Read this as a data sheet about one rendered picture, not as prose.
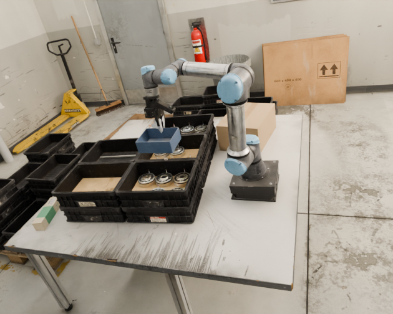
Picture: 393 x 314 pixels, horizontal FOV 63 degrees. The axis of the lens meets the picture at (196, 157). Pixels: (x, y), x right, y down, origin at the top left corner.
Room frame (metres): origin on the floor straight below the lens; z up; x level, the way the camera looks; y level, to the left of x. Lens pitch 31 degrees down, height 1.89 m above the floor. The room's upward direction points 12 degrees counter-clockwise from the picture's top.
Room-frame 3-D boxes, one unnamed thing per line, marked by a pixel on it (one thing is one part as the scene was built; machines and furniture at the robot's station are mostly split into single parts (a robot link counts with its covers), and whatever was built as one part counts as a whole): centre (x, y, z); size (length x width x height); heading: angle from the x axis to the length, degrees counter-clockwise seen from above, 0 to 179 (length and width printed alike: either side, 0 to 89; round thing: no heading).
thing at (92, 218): (1.61, 0.61, 0.76); 0.40 x 0.30 x 0.12; 72
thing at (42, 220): (1.62, 0.97, 0.73); 0.24 x 0.06 x 0.06; 170
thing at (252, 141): (1.50, -0.29, 0.97); 0.13 x 0.12 x 0.14; 142
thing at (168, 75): (1.63, 0.07, 1.42); 0.11 x 0.11 x 0.08; 52
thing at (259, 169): (1.51, -0.30, 0.85); 0.15 x 0.15 x 0.10
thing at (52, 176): (2.49, 1.24, 0.37); 0.40 x 0.30 x 0.45; 157
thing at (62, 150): (3.02, 1.45, 0.37); 0.40 x 0.30 x 0.45; 157
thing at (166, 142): (1.56, 0.18, 1.10); 0.20 x 0.15 x 0.07; 68
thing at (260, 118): (2.08, -0.41, 0.80); 0.40 x 0.30 x 0.20; 146
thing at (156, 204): (1.48, 0.23, 0.87); 0.40 x 0.30 x 0.11; 72
